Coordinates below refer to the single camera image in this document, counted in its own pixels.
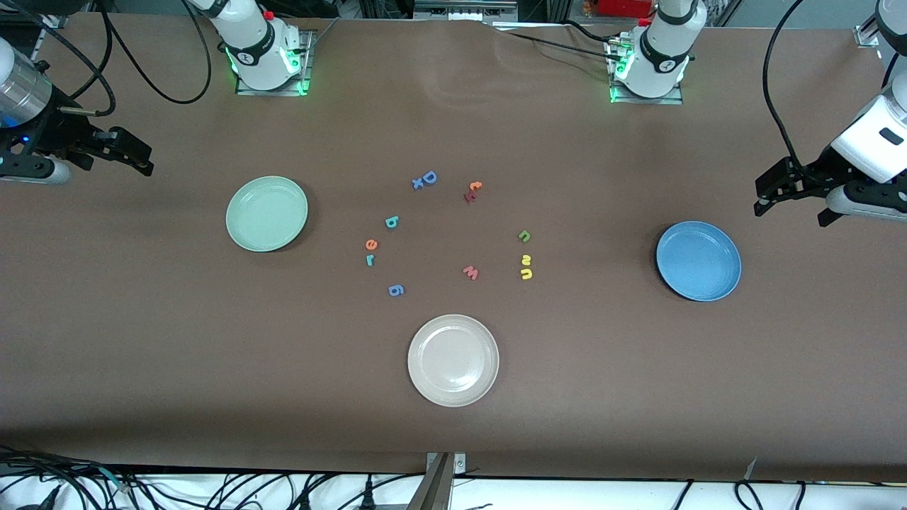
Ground blue plate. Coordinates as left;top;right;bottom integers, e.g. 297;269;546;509
655;221;742;302

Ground pale green plate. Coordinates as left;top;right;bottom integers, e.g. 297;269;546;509
226;176;309;253

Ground brown table cover sheet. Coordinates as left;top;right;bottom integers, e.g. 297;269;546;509
0;13;907;484

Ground red box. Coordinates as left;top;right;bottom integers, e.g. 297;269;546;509
585;0;656;18

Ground beige plate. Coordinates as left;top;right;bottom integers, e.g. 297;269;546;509
407;314;500;408

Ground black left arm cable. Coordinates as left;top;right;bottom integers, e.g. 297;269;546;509
763;0;901;174

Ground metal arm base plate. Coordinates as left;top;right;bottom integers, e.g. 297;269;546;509
608;39;685;106
235;30;315;96

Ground black base power cable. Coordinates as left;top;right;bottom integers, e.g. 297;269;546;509
492;21;624;61

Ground teal floor cable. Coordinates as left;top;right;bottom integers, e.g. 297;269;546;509
96;466;135;495

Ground grey metal bracket post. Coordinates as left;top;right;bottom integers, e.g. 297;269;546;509
407;452;467;510

